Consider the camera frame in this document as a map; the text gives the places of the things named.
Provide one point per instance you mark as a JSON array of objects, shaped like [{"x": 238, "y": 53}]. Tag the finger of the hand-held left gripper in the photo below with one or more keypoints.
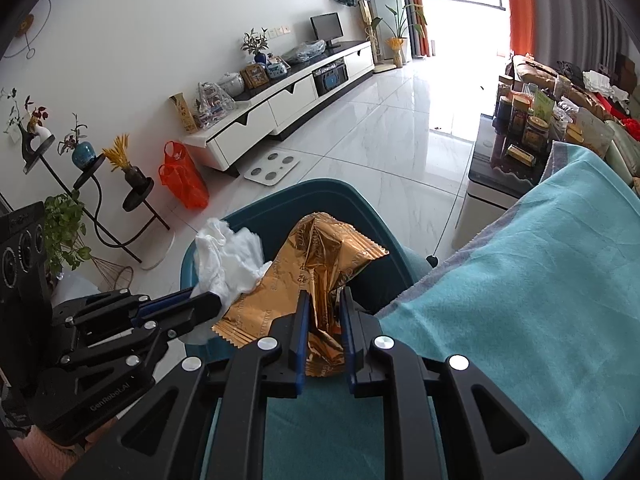
[
  {"x": 170, "y": 305},
  {"x": 175, "y": 329}
]

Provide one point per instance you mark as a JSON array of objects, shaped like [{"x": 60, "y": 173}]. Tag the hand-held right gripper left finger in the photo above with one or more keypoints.
[{"x": 301, "y": 350}]

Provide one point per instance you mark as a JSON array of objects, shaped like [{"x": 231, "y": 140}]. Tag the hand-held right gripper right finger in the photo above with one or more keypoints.
[{"x": 349, "y": 350}]

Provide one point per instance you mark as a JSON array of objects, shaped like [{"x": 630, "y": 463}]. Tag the white tissue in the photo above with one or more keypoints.
[{"x": 225, "y": 260}]

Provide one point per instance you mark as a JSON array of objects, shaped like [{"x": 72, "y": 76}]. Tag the torn gold foil wrapper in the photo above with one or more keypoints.
[{"x": 320, "y": 260}]

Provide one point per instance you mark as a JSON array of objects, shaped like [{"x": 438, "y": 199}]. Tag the teal plastic bin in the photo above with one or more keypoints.
[{"x": 280, "y": 205}]

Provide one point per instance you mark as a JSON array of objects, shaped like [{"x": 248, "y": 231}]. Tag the person's left forearm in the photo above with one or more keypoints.
[{"x": 45, "y": 460}]

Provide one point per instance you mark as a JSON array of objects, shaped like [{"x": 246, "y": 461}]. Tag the orange plastic bag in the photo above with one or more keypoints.
[{"x": 182, "y": 180}]

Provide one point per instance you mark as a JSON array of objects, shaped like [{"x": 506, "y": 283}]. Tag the black metal plant stand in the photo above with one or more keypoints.
[{"x": 100, "y": 200}]

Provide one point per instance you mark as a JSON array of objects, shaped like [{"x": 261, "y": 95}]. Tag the green trailing potted plant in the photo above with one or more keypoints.
[{"x": 65, "y": 232}]

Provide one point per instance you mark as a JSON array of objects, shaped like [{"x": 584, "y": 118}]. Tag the yellow wheat in dark vase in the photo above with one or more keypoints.
[{"x": 125, "y": 165}]

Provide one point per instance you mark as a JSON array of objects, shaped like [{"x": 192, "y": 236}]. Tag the white bathroom scale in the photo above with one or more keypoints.
[{"x": 272, "y": 169}]

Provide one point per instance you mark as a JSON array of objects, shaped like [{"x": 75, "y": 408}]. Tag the plant in teal vase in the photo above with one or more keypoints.
[{"x": 80, "y": 147}]

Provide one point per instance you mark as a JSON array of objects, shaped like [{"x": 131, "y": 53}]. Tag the yellow gift box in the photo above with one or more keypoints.
[{"x": 183, "y": 112}]

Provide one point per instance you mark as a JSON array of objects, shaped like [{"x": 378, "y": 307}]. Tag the plastic wrapped glass ornament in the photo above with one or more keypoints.
[{"x": 214, "y": 105}]

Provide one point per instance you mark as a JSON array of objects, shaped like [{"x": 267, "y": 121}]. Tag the glass top coffee table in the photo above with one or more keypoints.
[{"x": 495, "y": 185}]

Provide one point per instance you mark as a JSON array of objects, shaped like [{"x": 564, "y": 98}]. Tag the white ceramic jar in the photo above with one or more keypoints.
[{"x": 231, "y": 83}]

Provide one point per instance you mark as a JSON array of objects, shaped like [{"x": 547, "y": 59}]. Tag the red leaf plant white vase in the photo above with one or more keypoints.
[{"x": 32, "y": 117}]

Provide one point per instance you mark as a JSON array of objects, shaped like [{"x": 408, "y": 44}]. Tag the white black tv cabinet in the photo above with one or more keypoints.
[{"x": 295, "y": 95}]

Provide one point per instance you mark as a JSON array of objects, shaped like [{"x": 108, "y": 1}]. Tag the blue white porcelain jar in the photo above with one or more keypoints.
[{"x": 277, "y": 68}]

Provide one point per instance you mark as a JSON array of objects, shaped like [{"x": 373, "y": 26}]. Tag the plant in blue vase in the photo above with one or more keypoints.
[{"x": 256, "y": 45}]

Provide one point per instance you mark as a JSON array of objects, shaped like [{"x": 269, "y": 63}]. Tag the clear plastic bag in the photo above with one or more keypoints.
[{"x": 303, "y": 51}]

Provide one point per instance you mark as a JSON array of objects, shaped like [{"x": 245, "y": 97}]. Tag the cluttered coffee table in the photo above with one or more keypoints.
[{"x": 540, "y": 120}]

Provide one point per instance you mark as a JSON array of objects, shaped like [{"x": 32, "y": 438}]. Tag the black monitor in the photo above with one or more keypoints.
[{"x": 326, "y": 27}]

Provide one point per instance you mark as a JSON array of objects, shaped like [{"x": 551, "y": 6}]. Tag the tall large leaf plant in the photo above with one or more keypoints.
[{"x": 400, "y": 15}]

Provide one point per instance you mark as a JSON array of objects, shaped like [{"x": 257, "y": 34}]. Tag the grey orange narrow curtain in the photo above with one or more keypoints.
[{"x": 417, "y": 10}]

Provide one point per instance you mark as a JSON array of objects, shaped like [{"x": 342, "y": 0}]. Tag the white standing air conditioner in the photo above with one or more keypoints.
[{"x": 385, "y": 5}]

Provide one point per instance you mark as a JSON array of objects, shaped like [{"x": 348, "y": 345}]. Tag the black clothes pile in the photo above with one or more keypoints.
[{"x": 568, "y": 68}]

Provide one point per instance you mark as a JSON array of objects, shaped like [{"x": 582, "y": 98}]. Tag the red cloth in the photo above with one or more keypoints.
[{"x": 632, "y": 129}]

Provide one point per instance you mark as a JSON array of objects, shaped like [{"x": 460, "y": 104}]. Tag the white clothes pile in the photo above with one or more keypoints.
[{"x": 605, "y": 85}]

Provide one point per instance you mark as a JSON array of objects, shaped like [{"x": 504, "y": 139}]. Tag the wooden picture frame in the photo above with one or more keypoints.
[{"x": 254, "y": 76}]

